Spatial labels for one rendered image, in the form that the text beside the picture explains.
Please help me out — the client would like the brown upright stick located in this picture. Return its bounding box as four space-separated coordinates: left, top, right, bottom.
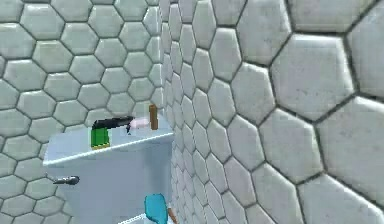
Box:
148 104 159 131

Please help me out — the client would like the pink soap bar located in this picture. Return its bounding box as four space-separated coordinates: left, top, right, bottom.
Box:
129 117 151 130

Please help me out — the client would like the white toilet tank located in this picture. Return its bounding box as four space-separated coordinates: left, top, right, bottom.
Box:
42 113 176 224

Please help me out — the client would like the green spray bottle black head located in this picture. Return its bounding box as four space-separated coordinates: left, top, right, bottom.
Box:
90 115 135 150

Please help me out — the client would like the blue scrub brush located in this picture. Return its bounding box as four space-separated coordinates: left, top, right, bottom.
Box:
143 193 178 224

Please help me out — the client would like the dark grey flush handle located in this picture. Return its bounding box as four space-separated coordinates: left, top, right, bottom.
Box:
45 173 81 186

